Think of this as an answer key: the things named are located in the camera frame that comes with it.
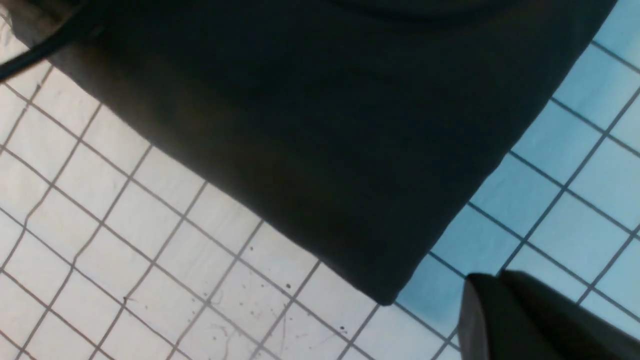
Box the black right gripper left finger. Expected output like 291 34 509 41
458 274 531 360

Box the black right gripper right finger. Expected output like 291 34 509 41
498 271 640 360

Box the dark gray long-sleeve shirt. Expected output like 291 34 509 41
1 0 616 306

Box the white grid mat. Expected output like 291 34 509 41
0 0 640 360

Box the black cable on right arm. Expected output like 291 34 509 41
0 5 101 81

